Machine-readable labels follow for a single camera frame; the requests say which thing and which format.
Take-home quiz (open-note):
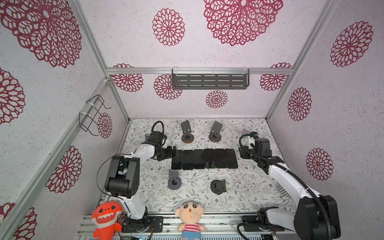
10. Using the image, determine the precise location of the black phone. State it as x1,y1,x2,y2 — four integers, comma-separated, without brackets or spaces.
224,149,238,169
183,150,194,171
202,149,216,169
193,149,205,170
213,149,227,169
171,150,183,170

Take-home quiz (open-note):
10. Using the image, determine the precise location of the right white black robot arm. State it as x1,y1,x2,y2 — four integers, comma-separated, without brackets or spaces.
239,134,341,240

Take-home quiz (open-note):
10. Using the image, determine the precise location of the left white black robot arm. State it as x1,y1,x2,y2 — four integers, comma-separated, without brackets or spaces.
104,131,176,221

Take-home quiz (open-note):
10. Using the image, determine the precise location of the white folding phone stand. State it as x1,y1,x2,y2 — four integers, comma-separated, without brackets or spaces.
241,128,251,135

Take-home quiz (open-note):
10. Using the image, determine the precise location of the wooden base stand centre-left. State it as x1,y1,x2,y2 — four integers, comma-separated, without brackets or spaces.
181,120,194,144

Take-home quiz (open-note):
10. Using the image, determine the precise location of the front left grey round stand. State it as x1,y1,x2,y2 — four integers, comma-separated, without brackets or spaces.
168,170,182,191

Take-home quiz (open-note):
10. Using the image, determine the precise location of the wooden base stand centre-right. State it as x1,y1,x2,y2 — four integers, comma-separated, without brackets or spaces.
209,121,223,143

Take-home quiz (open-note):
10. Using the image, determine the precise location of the front right black stand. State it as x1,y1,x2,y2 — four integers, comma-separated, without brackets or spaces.
211,180,227,195

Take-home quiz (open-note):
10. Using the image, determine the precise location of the striped ceramic mug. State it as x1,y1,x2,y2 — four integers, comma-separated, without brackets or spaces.
276,184,291,198

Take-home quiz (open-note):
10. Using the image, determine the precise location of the cartoon boy plush doll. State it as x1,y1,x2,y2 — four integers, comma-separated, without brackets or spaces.
175,202,207,240

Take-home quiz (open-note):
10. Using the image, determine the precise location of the red shark plush toy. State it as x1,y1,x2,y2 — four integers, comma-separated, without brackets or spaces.
92,201,123,240

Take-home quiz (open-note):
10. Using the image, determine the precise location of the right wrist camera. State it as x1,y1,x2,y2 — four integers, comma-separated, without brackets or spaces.
248,132,259,150

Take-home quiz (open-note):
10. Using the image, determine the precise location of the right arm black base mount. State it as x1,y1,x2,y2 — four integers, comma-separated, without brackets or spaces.
242,215,286,232

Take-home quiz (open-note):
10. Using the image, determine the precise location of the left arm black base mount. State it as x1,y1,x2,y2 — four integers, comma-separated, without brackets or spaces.
122,215,164,233

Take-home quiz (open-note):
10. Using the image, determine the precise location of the grey metal wall shelf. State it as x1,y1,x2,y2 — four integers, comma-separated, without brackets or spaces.
171,69,250,90

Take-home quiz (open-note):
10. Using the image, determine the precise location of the black wire wall rack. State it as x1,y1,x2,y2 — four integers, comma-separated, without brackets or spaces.
78,95,113,139

